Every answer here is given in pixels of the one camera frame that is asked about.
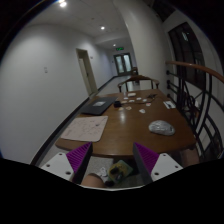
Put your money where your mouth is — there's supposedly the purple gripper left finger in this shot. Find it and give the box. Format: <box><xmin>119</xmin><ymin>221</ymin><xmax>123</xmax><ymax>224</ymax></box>
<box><xmin>40</xmin><ymin>141</ymin><xmax>94</xmax><ymax>185</ymax></box>

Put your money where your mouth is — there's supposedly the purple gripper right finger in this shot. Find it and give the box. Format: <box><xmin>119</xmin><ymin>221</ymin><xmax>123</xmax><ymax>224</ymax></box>
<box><xmin>132</xmin><ymin>142</ymin><xmax>184</xmax><ymax>185</ymax></box>

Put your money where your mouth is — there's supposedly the green yellow shoe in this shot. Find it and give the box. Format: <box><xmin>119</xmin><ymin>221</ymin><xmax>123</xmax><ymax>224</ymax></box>
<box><xmin>108</xmin><ymin>160</ymin><xmax>133</xmax><ymax>183</ymax></box>

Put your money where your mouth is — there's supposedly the dark closed laptop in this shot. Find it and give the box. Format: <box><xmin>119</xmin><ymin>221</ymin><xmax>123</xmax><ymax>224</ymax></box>
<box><xmin>81</xmin><ymin>97</ymin><xmax>116</xmax><ymax>115</ymax></box>

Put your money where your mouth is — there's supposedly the white booklet on table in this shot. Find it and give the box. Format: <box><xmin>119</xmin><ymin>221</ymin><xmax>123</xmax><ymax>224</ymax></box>
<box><xmin>163</xmin><ymin>101</ymin><xmax>176</xmax><ymax>109</ymax></box>

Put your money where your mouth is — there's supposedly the small black box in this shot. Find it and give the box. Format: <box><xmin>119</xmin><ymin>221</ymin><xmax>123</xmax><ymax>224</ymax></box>
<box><xmin>114</xmin><ymin>101</ymin><xmax>122</xmax><ymax>108</ymax></box>

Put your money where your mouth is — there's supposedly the white card on table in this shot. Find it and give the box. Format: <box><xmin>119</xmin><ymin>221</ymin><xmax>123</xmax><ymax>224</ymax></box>
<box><xmin>128</xmin><ymin>93</ymin><xmax>136</xmax><ymax>97</ymax></box>

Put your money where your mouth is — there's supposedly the wooden armchair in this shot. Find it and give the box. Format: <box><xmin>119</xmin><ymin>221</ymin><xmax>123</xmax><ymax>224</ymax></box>
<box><xmin>117</xmin><ymin>75</ymin><xmax>160</xmax><ymax>93</ymax></box>

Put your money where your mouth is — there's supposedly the curved wooden stair railing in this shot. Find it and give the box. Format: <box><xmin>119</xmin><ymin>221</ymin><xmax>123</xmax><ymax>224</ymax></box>
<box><xmin>166</xmin><ymin>61</ymin><xmax>224</xmax><ymax>162</ymax></box>

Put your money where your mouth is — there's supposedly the double glass exit door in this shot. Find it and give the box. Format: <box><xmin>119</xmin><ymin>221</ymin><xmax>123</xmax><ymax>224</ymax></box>
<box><xmin>114</xmin><ymin>53</ymin><xmax>132</xmax><ymax>76</ymax></box>

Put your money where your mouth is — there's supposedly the beige side door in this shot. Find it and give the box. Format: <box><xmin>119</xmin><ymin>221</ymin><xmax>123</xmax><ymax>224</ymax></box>
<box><xmin>76</xmin><ymin>49</ymin><xmax>97</xmax><ymax>95</ymax></box>

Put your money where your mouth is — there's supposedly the green exit sign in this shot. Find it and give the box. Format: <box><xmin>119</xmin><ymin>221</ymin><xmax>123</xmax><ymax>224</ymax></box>
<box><xmin>116</xmin><ymin>47</ymin><xmax>124</xmax><ymax>51</ymax></box>

